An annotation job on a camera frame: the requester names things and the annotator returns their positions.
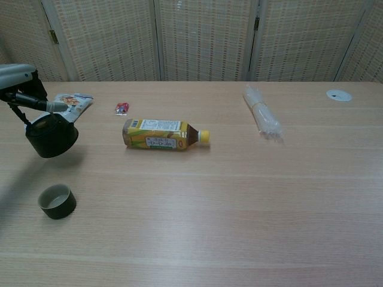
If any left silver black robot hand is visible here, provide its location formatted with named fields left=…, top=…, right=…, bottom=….
left=0, top=63, right=69, bottom=114

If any black teapot with handle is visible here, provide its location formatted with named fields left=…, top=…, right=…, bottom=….
left=7, top=101, right=80, bottom=159

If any dark green ceramic cup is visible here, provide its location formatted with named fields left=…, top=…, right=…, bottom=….
left=37, top=184, right=77, bottom=220

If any woven bamboo screen panel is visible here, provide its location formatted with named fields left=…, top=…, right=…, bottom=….
left=0, top=0, right=65, bottom=83
left=41, top=0, right=164, bottom=82
left=333, top=0, right=383, bottom=83
left=154, top=0, right=260, bottom=82
left=248, top=0, right=367, bottom=82
left=0, top=44, right=13, bottom=68

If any silver snack bag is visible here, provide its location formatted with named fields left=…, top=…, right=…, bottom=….
left=53, top=92, right=95, bottom=123

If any yellow labelled tea bottle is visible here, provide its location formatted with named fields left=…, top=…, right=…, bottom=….
left=121, top=118, right=211, bottom=151

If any bundle of clear straws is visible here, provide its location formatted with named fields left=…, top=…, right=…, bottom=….
left=242, top=84, right=285, bottom=145

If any white round cable grommet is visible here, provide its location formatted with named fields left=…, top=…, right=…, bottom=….
left=326, top=88, right=353, bottom=103

